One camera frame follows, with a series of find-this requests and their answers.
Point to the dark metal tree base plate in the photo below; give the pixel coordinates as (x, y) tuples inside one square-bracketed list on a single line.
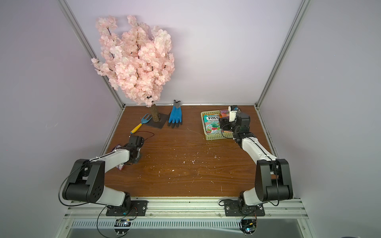
[(163, 118)]

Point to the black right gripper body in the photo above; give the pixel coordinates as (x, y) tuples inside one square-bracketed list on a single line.
[(225, 124)]

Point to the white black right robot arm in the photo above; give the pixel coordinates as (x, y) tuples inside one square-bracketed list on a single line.
[(273, 178)]

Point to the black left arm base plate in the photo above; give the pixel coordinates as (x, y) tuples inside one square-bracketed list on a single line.
[(132, 208)]

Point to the teal yellow garden fork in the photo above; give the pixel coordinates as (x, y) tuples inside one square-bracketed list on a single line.
[(145, 119)]

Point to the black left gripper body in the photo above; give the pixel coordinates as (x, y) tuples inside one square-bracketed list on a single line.
[(138, 156)]

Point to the light green plastic basket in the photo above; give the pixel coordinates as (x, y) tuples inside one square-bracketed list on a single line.
[(221, 135)]

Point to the teal candy bag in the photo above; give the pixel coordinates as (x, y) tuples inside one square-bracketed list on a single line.
[(212, 124)]

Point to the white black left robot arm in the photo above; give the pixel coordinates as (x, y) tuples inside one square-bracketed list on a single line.
[(86, 181)]

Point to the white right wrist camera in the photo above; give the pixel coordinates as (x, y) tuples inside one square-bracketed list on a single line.
[(233, 111)]

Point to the purple candy bag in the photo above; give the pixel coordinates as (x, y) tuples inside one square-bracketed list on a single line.
[(121, 156), (224, 114)]

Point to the aluminium mounting rail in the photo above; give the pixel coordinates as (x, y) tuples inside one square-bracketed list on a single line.
[(181, 213)]

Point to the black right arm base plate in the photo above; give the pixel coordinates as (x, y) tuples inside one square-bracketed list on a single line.
[(235, 208)]

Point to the green circuit board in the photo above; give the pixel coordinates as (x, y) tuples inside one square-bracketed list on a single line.
[(122, 226), (248, 226)]

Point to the pink blossom artificial tree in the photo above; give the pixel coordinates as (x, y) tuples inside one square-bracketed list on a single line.
[(139, 62)]

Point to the left green circuit board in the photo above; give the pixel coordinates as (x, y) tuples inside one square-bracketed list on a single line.
[(122, 226)]

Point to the right green circuit board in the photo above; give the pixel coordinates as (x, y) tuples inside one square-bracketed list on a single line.
[(248, 226)]

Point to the blue black garden glove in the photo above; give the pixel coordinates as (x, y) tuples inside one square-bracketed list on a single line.
[(175, 118)]

